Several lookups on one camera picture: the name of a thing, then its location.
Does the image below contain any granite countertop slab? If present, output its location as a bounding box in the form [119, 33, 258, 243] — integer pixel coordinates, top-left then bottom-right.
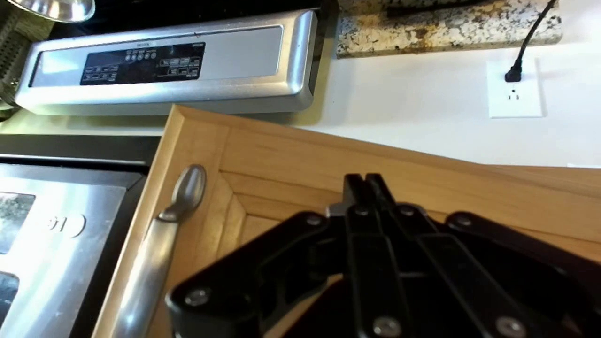
[335, 0, 564, 59]

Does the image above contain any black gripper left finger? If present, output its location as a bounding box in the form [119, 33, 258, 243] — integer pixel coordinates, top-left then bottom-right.
[166, 172, 403, 338]

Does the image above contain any wooden cabinet door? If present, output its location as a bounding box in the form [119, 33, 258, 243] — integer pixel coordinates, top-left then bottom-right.
[93, 103, 601, 338]

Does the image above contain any silver cabinet door handle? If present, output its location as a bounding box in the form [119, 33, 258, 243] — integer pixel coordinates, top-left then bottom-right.
[110, 163, 209, 338]

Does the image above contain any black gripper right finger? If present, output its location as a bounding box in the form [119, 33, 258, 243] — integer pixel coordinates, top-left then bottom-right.
[367, 172, 601, 338]

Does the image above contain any white wall outlet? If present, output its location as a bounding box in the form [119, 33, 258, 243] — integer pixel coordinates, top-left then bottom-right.
[487, 56, 545, 120]

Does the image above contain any stainless steel gas stove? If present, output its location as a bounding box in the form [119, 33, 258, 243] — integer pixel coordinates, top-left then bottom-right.
[0, 0, 341, 118]

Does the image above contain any black power cord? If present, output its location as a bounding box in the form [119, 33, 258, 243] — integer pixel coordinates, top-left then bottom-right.
[504, 0, 560, 84]

